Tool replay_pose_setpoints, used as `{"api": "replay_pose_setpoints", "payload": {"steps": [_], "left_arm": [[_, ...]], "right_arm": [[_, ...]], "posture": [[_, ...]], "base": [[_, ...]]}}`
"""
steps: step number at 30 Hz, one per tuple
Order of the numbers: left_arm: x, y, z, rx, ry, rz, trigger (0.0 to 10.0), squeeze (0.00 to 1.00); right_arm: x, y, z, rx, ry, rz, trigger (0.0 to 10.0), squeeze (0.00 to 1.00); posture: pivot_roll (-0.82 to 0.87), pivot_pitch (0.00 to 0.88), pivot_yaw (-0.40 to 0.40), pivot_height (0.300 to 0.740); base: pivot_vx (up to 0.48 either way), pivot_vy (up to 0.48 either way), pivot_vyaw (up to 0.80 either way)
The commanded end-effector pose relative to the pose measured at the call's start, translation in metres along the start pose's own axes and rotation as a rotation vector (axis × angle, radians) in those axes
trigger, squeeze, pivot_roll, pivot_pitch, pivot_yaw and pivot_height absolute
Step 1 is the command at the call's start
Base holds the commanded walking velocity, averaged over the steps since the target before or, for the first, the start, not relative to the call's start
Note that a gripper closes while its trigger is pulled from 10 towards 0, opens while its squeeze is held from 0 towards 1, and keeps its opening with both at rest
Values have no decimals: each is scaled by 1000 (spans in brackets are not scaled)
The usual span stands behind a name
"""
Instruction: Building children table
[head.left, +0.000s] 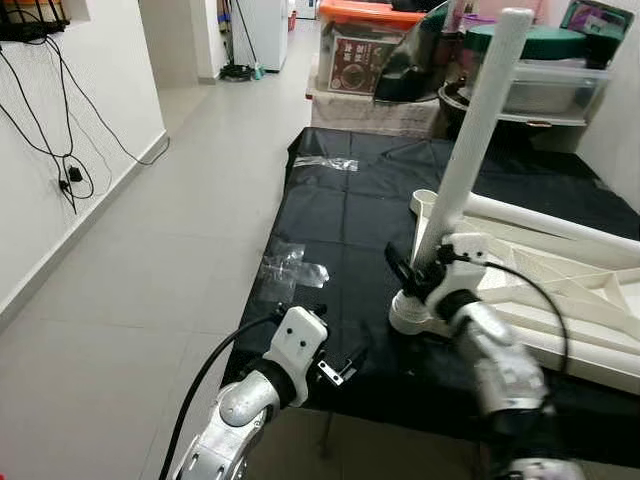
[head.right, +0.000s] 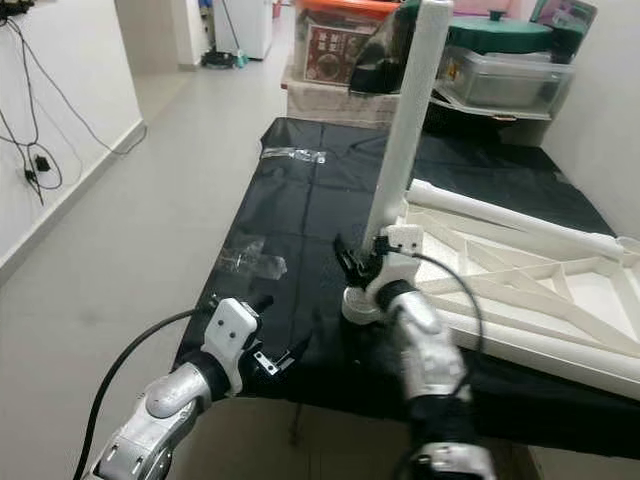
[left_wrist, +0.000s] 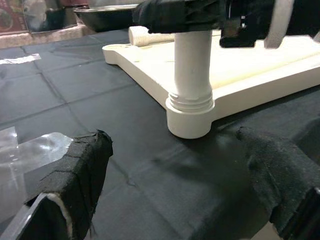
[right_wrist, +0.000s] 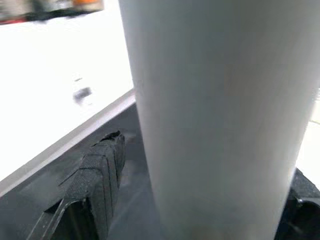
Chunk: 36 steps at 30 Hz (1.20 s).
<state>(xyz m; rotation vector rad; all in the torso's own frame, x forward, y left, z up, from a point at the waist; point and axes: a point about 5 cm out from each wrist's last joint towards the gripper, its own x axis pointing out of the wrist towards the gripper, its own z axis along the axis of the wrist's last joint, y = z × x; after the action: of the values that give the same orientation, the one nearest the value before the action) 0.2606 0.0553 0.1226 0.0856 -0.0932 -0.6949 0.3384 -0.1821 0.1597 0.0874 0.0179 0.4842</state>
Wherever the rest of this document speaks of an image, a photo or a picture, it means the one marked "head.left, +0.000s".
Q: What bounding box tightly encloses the white children table top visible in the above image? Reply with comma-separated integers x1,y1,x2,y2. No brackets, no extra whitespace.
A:
388,188,640,396

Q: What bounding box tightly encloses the crumpled clear tape piece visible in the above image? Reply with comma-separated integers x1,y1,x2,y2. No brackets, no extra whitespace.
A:
258,242,331,301

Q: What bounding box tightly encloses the black tablecloth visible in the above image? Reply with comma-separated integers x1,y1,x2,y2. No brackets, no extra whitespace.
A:
222,125,640,469

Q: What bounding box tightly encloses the clear tape strip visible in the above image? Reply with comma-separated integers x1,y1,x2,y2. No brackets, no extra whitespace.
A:
293,155,359,173

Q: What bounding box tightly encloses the beige patterned bench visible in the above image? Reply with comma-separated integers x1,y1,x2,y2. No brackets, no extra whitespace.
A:
308,92,446,138

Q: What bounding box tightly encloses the black round basin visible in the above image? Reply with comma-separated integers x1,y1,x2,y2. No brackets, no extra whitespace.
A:
437,82,591,129

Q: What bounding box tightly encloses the black plastic bag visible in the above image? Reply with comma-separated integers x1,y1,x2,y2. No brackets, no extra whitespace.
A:
372,5,461,104

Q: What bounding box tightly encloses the orange-lidded storage box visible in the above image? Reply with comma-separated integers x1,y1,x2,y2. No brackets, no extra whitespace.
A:
318,0,426,98

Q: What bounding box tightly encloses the clear plastic storage bin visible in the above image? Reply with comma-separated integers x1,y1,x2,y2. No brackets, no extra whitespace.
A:
455,55,613,119

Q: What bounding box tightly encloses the black floor appliance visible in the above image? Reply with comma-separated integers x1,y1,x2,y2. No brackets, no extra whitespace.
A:
220,62,256,83

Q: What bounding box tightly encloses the green round lid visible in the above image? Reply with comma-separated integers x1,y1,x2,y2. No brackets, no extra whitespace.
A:
465,25,591,61

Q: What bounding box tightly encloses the pink cardboard box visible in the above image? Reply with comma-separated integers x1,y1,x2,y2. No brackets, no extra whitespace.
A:
455,0,501,31

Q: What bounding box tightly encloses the colourful printed box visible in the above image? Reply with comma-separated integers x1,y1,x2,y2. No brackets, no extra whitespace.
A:
560,0,634,69

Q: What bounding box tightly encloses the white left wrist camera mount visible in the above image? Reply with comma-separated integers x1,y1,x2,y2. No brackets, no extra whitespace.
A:
268,306,329,376

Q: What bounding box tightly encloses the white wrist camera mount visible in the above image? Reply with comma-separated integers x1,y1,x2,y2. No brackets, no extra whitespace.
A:
430,232,491,301
268,306,329,376

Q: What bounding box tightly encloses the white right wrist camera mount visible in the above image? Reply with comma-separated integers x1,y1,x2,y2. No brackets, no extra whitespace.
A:
430,232,491,301

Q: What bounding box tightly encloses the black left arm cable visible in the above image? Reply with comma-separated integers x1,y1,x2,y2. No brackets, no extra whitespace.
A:
160,314,285,480

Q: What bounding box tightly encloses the long thin black wall cable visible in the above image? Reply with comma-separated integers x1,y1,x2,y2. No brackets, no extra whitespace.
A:
42,38,171,166

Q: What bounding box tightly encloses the looped black wall cable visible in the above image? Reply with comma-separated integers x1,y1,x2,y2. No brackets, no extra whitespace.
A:
0,45,96,213

